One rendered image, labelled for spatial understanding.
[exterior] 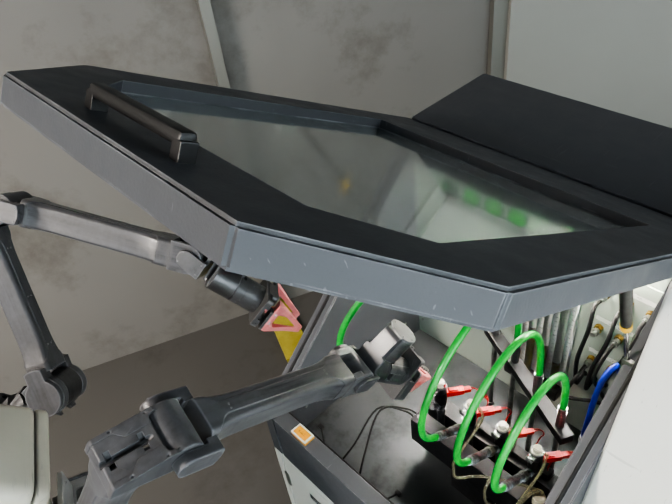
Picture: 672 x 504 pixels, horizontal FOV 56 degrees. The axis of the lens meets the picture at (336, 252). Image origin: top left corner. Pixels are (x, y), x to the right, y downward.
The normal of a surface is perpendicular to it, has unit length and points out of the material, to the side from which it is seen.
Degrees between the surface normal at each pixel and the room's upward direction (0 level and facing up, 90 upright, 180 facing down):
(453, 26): 90
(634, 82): 90
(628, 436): 76
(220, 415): 37
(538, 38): 90
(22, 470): 42
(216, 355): 0
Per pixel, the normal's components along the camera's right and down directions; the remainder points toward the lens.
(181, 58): 0.36, 0.57
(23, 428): 0.54, -0.77
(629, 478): -0.72, 0.31
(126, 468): 0.14, -0.60
